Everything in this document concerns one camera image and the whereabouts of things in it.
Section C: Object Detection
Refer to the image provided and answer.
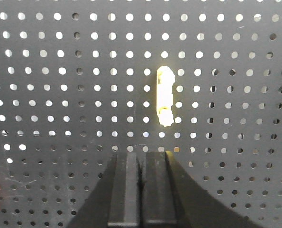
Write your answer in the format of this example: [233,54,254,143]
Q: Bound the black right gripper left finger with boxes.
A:
[68,152,141,228]

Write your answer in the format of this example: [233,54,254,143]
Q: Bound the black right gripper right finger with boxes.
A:
[142,152,257,228]

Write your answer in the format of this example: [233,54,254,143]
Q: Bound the black perforated pegboard panel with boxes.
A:
[0,0,282,228]

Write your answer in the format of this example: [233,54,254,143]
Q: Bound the yellow toggle switch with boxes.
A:
[156,66,175,127]

